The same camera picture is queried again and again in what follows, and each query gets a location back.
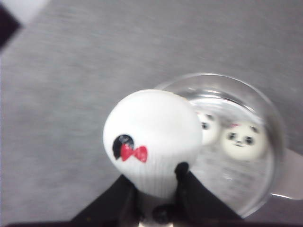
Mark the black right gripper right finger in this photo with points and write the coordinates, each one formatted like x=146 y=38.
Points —
x=196 y=206

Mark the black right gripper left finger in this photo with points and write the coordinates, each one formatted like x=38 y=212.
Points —
x=115 y=207

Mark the panda bun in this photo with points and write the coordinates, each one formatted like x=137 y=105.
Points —
x=211 y=127
x=244 y=141
x=147 y=134

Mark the stainless steel steamer pot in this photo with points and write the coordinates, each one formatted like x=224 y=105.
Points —
x=242 y=185

